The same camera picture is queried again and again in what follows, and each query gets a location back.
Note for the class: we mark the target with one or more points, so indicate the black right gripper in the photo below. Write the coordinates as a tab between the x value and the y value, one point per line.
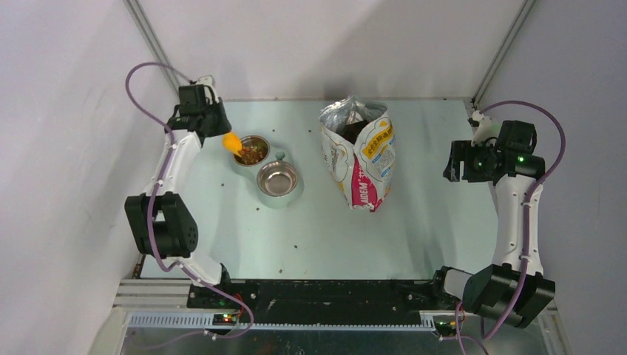
463	151

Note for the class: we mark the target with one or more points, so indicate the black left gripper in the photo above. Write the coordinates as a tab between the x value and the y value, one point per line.
225	126

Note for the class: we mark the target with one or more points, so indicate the orange plastic scoop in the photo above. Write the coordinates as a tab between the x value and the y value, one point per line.
232	143

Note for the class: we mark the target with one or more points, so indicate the white yellow pet food bag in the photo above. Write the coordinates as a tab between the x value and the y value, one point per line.
358	146

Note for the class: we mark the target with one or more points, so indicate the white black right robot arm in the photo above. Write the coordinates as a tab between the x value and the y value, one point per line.
513	285

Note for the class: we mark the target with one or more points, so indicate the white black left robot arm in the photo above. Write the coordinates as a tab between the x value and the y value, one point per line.
161	223

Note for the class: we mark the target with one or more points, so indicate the small steel bowl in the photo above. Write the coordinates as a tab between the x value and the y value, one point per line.
250	137

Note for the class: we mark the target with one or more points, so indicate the kibble in small bowl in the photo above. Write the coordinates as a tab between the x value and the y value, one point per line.
254	151

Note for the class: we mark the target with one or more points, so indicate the steel bowl in green stand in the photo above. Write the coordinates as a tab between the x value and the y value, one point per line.
276	181

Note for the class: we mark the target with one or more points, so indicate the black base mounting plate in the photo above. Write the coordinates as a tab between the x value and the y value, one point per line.
329	302

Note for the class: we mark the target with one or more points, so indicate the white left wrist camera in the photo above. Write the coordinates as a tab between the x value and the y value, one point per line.
207	82

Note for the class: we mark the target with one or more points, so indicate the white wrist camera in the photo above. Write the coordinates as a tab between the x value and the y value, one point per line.
487	131
207	82

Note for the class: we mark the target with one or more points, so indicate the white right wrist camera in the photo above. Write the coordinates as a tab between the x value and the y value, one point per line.
487	131

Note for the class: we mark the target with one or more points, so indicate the aluminium frame post left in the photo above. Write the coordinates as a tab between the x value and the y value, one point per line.
146	30

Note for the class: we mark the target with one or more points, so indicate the aluminium frame post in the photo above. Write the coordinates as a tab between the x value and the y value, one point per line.
146	30
502	51

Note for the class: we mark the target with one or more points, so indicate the aluminium frame post right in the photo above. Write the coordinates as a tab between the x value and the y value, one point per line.
502	51

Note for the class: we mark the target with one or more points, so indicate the grey slotted cable duct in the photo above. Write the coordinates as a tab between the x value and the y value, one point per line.
210	322

